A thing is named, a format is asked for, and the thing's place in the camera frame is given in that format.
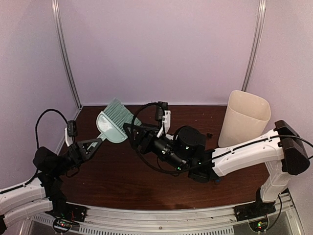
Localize aluminium frame post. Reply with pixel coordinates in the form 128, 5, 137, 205
241, 0, 267, 92
51, 0, 82, 110

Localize green hand brush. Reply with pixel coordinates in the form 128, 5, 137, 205
96, 98, 134, 143

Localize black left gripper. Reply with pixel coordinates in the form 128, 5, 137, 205
52, 138, 102, 176

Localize circuit board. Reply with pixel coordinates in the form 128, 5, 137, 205
249, 220, 269, 233
52, 218, 72, 233

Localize right aluminium frame post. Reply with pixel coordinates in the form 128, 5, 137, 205
241, 0, 267, 92

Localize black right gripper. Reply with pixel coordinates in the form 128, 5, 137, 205
123, 121, 187, 172

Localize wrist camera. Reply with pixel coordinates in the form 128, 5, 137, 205
65, 120, 78, 147
155, 100, 172, 138

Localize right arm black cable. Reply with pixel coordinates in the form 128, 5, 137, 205
131, 102, 313, 177

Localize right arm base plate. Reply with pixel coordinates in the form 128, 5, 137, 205
234, 201, 276, 221

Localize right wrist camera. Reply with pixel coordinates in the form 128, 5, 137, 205
155, 100, 172, 138

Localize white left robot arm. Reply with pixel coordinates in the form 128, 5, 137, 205
0, 138, 103, 234

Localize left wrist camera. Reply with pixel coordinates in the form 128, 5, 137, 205
65, 120, 78, 147

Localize beige plastic waste bin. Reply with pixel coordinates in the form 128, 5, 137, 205
218, 90, 271, 148

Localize left circuit board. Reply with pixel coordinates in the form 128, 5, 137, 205
52, 218, 72, 233

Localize aluminium front rail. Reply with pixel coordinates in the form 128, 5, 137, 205
68, 193, 305, 235

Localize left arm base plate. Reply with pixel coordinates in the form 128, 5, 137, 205
46, 203, 87, 222

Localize right circuit board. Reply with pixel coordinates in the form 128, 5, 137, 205
249, 220, 269, 233

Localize left aluminium frame post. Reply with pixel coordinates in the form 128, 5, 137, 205
51, 0, 82, 110

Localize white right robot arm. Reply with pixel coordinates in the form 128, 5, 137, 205
123, 120, 311, 216

